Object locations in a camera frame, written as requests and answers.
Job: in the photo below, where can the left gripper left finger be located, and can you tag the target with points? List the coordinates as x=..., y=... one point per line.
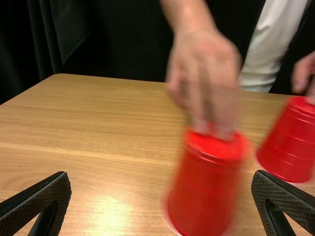
x=49, y=194

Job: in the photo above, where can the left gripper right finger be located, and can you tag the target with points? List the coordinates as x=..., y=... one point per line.
x=268, y=194

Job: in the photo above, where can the red cup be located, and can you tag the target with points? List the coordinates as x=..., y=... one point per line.
x=288, y=140
x=204, y=186

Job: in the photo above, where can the person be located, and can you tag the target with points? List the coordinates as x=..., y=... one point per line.
x=204, y=61

